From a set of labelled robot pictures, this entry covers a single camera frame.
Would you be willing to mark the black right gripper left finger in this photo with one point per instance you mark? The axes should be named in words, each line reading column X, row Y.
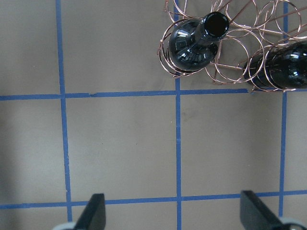
column 93, row 216

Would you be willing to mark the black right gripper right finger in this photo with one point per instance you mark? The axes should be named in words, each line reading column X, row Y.
column 255, row 215

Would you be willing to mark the dark bottle in basket right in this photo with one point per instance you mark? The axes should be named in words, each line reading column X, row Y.
column 285, row 68

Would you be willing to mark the dark bottle in basket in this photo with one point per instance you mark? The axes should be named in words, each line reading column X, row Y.
column 194, row 42
column 285, row 68

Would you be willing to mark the dark bottle in basket left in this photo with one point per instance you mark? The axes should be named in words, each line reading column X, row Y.
column 194, row 42

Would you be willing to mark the copper wire wine basket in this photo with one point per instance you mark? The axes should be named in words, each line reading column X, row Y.
column 255, row 26

